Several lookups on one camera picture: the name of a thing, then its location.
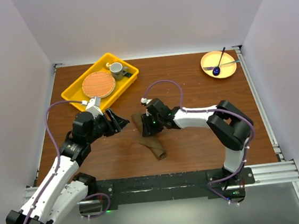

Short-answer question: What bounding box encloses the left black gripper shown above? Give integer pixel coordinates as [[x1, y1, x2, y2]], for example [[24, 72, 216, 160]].
[[84, 105, 131, 144]]

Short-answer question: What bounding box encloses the brown cloth napkin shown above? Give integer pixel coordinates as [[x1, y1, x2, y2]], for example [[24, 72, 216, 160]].
[[131, 112, 167, 160]]

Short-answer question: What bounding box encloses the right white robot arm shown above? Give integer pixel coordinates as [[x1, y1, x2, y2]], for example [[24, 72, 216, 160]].
[[141, 98, 255, 185]]

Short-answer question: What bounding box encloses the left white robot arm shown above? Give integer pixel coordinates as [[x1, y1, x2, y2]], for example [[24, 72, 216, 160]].
[[6, 109, 129, 224]]

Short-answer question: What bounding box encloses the orange woven coaster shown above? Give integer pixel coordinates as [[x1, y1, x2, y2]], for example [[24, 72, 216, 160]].
[[82, 71, 116, 98]]

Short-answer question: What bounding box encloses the yellow plastic tray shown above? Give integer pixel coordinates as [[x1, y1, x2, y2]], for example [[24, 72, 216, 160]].
[[61, 53, 139, 110]]

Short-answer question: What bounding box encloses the small green object in tray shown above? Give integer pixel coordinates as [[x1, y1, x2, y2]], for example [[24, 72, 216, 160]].
[[124, 72, 132, 78]]

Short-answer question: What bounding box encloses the grey ceramic mug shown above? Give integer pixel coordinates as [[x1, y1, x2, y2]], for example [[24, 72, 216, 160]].
[[109, 62, 129, 81]]

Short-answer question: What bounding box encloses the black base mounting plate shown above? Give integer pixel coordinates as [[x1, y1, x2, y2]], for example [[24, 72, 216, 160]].
[[85, 168, 255, 211]]

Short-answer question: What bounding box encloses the purple iridescent spoon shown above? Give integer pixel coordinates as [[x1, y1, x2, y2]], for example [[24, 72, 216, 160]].
[[212, 47, 226, 76]]

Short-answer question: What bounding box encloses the yellow round plate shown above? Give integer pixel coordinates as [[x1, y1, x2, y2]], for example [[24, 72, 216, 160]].
[[200, 51, 239, 79]]

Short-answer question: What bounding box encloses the iridescent fork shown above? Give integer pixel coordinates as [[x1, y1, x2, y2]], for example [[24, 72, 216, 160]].
[[202, 60, 240, 71]]

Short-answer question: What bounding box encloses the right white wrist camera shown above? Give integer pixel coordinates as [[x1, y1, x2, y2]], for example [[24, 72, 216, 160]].
[[140, 98, 152, 106]]

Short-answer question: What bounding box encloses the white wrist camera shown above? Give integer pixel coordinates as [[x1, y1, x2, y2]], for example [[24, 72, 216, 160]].
[[140, 98, 152, 106], [82, 96, 103, 118]]

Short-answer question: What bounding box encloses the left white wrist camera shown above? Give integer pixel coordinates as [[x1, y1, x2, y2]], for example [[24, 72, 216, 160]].
[[82, 96, 103, 118]]

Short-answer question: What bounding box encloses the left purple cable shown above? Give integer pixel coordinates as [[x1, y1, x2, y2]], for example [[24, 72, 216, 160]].
[[0, 98, 100, 224]]

